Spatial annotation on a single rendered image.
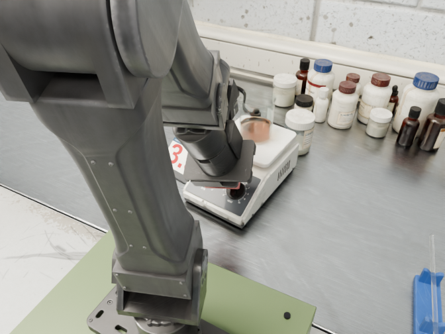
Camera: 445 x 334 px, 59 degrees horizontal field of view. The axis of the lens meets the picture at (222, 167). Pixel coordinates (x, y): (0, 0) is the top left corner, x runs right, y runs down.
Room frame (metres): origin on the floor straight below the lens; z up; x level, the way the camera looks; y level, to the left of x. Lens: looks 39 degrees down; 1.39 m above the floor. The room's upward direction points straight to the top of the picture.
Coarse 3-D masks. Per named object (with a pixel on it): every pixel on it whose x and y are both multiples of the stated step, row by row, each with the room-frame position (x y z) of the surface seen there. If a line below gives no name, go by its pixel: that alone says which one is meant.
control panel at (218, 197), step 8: (192, 184) 0.52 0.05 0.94; (248, 184) 0.49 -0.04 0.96; (256, 184) 0.49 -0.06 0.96; (192, 192) 0.50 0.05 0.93; (200, 192) 0.50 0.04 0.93; (208, 192) 0.50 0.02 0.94; (216, 192) 0.49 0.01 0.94; (224, 192) 0.49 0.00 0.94; (248, 192) 0.48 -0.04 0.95; (208, 200) 0.48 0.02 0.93; (216, 200) 0.48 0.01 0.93; (224, 200) 0.48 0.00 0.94; (232, 200) 0.47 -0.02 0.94; (240, 200) 0.47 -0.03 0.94; (248, 200) 0.47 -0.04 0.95; (224, 208) 0.46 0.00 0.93; (232, 208) 0.46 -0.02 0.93; (240, 208) 0.46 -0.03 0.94; (240, 216) 0.45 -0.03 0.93
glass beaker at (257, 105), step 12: (240, 96) 0.60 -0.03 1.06; (252, 96) 0.62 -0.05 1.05; (264, 96) 0.62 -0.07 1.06; (240, 108) 0.58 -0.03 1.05; (252, 108) 0.56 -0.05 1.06; (264, 108) 0.57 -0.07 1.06; (240, 120) 0.58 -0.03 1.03; (252, 120) 0.56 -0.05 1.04; (264, 120) 0.57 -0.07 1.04; (240, 132) 0.58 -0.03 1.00; (252, 132) 0.56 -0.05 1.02; (264, 132) 0.57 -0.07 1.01
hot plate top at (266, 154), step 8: (280, 128) 0.62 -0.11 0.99; (272, 136) 0.59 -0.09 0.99; (280, 136) 0.59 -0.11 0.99; (288, 136) 0.59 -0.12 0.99; (296, 136) 0.60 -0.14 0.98; (256, 144) 0.57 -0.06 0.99; (264, 144) 0.57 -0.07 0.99; (272, 144) 0.57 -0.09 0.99; (280, 144) 0.57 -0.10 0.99; (288, 144) 0.57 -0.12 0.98; (256, 152) 0.54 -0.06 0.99; (264, 152) 0.54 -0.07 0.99; (272, 152) 0.54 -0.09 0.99; (280, 152) 0.55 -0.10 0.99; (256, 160) 0.52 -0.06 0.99; (264, 160) 0.52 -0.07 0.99; (272, 160) 0.52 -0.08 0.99
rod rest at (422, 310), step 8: (424, 272) 0.34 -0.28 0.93; (440, 272) 0.33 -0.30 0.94; (416, 280) 0.34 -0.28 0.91; (424, 280) 0.33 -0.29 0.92; (440, 280) 0.33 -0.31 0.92; (416, 288) 0.32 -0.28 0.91; (424, 288) 0.32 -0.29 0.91; (416, 296) 0.31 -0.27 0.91; (424, 296) 0.31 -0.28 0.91; (440, 296) 0.31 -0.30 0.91; (416, 304) 0.30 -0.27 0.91; (424, 304) 0.30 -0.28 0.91; (440, 304) 0.30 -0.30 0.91; (416, 312) 0.29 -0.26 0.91; (424, 312) 0.29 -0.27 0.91; (440, 312) 0.29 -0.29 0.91; (416, 320) 0.28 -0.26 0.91; (424, 320) 0.26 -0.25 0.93; (440, 320) 0.28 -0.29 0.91; (416, 328) 0.27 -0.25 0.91; (424, 328) 0.26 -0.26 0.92; (432, 328) 0.26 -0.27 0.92; (440, 328) 0.25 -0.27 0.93
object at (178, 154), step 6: (174, 144) 0.64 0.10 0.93; (180, 144) 0.64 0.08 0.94; (174, 150) 0.63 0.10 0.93; (180, 150) 0.63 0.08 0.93; (186, 150) 0.62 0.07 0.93; (174, 156) 0.62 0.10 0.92; (180, 156) 0.62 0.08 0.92; (186, 156) 0.61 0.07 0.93; (174, 162) 0.61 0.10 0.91; (180, 162) 0.61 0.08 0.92; (180, 168) 0.60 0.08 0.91
